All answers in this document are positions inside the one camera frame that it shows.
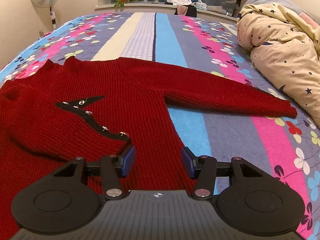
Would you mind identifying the red knit sweater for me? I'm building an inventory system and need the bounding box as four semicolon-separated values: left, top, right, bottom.
1;57;297;239

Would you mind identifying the white clothes pile on sill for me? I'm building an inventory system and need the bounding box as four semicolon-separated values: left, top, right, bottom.
166;0;192;6

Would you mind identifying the cream star-print duvet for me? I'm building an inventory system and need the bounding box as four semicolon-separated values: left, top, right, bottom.
236;3;319;124

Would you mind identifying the grey pillow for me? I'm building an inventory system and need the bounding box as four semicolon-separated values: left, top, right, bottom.
242;0;319;24

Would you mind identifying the colourful floral striped bed blanket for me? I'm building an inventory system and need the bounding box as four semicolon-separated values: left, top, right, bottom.
1;12;319;239

